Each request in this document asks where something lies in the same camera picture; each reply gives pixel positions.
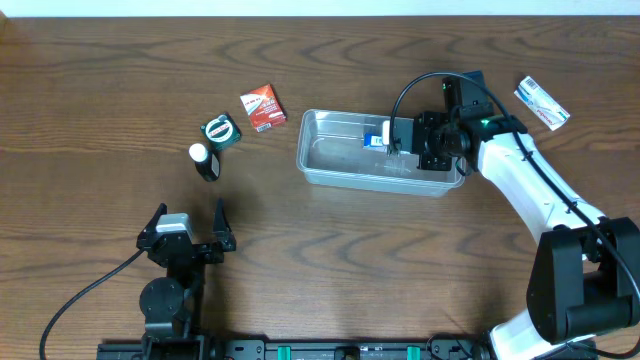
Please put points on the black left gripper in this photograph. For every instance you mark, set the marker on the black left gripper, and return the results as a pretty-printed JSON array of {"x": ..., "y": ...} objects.
[{"x": 211, "y": 254}]

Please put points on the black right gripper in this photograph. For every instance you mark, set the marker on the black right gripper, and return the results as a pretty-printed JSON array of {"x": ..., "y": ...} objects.
[{"x": 429, "y": 160}]

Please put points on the blue fever patch box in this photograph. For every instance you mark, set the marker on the blue fever patch box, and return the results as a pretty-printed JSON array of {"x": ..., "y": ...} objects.
[{"x": 375, "y": 142}]

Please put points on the clear plastic container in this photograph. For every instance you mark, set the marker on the clear plastic container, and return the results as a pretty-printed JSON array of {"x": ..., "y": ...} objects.
[{"x": 330, "y": 152}]

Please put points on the white sachet packet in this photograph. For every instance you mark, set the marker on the white sachet packet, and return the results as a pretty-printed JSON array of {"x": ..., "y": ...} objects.
[{"x": 551, "y": 113}]

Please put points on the red small box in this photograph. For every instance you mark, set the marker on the red small box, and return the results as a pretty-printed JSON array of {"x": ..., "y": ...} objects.
[{"x": 263, "y": 108}]

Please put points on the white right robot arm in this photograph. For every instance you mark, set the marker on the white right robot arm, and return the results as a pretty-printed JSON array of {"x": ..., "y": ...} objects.
[{"x": 585, "y": 277}]

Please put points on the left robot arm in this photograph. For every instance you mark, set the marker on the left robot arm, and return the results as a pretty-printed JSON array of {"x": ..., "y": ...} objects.
[{"x": 172, "y": 304}]

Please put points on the dark bottle white cap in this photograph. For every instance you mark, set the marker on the dark bottle white cap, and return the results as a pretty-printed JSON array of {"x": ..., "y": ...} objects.
[{"x": 206, "y": 163}]

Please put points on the green round-label box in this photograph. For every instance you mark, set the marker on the green round-label box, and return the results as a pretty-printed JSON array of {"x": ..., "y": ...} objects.
[{"x": 221, "y": 132}]

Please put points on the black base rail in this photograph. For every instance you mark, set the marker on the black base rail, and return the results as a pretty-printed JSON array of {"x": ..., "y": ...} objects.
[{"x": 300, "y": 350}]

